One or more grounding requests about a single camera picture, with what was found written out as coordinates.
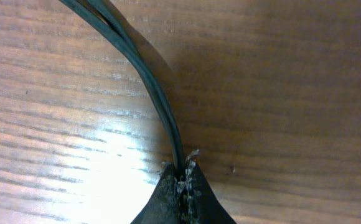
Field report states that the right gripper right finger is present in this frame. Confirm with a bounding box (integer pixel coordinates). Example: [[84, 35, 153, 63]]
[[183, 161, 236, 224]]

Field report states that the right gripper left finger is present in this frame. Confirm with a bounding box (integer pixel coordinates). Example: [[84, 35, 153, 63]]
[[131, 163, 179, 224]]

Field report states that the long black USB cable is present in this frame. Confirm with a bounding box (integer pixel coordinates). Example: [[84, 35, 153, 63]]
[[58, 0, 186, 175]]

